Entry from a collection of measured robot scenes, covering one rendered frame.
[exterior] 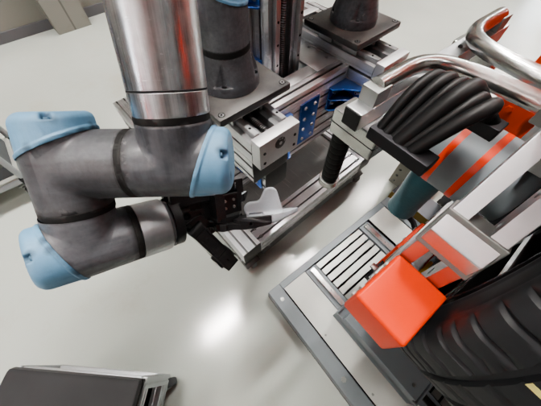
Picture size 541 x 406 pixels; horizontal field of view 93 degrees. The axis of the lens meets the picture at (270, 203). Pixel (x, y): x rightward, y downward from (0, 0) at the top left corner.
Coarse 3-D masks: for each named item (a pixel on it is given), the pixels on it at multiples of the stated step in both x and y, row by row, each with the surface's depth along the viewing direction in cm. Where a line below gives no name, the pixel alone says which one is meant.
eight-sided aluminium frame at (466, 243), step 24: (528, 144) 24; (504, 168) 25; (528, 168) 24; (480, 192) 26; (456, 216) 27; (480, 216) 28; (528, 216) 24; (408, 240) 67; (432, 240) 29; (456, 240) 27; (480, 240) 26; (504, 240) 25; (456, 264) 28; (480, 264) 26
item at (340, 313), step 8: (344, 304) 102; (336, 312) 103; (344, 312) 100; (344, 328) 101; (352, 336) 98; (360, 344) 96; (368, 352) 93; (384, 376) 93; (392, 384) 91; (400, 392) 88; (424, 392) 85; (408, 400) 86; (416, 400) 85
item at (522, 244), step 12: (504, 216) 63; (540, 228) 39; (528, 240) 38; (540, 240) 38; (516, 252) 38; (528, 252) 37; (540, 252) 26; (504, 264) 42; (516, 264) 35; (480, 276) 43; (492, 276) 42; (504, 276) 28; (444, 288) 56; (456, 288) 46; (468, 288) 43; (480, 288) 31
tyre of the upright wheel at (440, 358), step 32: (512, 288) 24; (448, 320) 29; (480, 320) 25; (512, 320) 23; (416, 352) 34; (448, 352) 29; (480, 352) 25; (512, 352) 23; (448, 384) 32; (480, 384) 27; (512, 384) 24
